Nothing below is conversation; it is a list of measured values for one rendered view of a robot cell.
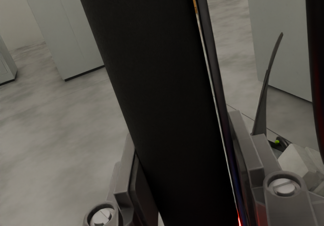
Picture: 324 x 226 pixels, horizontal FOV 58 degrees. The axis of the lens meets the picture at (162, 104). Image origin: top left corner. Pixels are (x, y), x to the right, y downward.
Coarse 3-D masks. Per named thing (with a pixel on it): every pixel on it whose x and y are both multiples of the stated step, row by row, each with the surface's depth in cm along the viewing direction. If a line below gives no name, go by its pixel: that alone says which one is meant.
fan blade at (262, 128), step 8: (280, 40) 38; (272, 56) 39; (272, 64) 40; (264, 80) 42; (264, 88) 38; (264, 96) 40; (264, 104) 44; (256, 112) 38; (264, 112) 46; (256, 120) 37; (264, 120) 47; (256, 128) 38; (264, 128) 48
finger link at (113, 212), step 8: (96, 208) 10; (104, 208) 10; (112, 208) 10; (88, 216) 10; (96, 216) 10; (104, 216) 10; (112, 216) 10; (120, 216) 10; (88, 224) 10; (96, 224) 9; (104, 224) 9; (112, 224) 9; (120, 224) 9
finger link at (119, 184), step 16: (128, 144) 12; (128, 160) 11; (112, 176) 12; (128, 176) 11; (144, 176) 12; (112, 192) 11; (128, 192) 10; (144, 192) 11; (128, 208) 10; (144, 208) 11; (128, 224) 10; (144, 224) 11
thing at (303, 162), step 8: (288, 152) 59; (296, 152) 57; (304, 152) 58; (312, 152) 59; (280, 160) 61; (288, 160) 58; (296, 160) 56; (304, 160) 55; (312, 160) 57; (320, 160) 57; (288, 168) 57; (296, 168) 55; (304, 168) 53; (312, 168) 53; (320, 168) 55; (304, 176) 53; (312, 176) 53; (320, 176) 53; (312, 184) 53; (320, 184) 53; (312, 192) 54; (320, 192) 53
